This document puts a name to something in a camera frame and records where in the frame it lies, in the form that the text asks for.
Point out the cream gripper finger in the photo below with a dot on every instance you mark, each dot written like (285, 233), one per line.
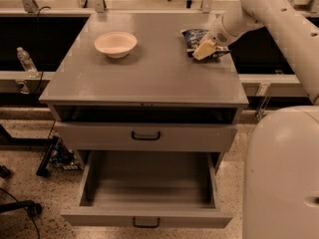
(205, 49)

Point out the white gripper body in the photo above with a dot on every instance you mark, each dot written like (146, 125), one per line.
(217, 34)

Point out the blue chip bag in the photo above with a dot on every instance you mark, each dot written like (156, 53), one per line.
(193, 38)

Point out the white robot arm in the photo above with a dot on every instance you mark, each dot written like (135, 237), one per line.
(280, 195)

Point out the grey drawer cabinet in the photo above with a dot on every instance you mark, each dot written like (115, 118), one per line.
(157, 82)

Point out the open grey lower drawer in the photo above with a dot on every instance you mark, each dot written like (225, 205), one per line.
(177, 187)

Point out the clear plastic water bottle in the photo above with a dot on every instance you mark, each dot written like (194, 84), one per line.
(27, 63)

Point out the black floor stand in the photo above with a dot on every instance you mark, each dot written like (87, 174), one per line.
(33, 209)

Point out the metal clamp bracket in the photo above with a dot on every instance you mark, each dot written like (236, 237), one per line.
(263, 92)

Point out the black upper drawer handle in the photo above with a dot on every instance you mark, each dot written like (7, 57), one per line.
(146, 137)

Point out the black drawer handle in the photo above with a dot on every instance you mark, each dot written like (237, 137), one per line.
(146, 222)
(146, 137)

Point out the black lower drawer handle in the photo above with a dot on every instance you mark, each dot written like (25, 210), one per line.
(146, 222)

